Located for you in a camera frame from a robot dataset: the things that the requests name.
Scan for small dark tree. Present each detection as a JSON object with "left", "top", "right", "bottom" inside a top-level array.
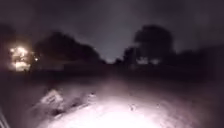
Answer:
[{"left": 121, "top": 46, "right": 138, "bottom": 67}]

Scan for bright lit lamp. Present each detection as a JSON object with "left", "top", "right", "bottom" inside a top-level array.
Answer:
[{"left": 8, "top": 44, "right": 40, "bottom": 73}]

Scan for large dark tree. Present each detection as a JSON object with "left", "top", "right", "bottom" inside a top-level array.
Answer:
[{"left": 133, "top": 24, "right": 176, "bottom": 66}]

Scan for dark grey road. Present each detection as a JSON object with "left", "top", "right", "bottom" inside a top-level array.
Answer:
[{"left": 0, "top": 70, "right": 224, "bottom": 128}]

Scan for dark row of trees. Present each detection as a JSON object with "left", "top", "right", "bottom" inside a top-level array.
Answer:
[{"left": 31, "top": 31, "right": 107, "bottom": 70}]

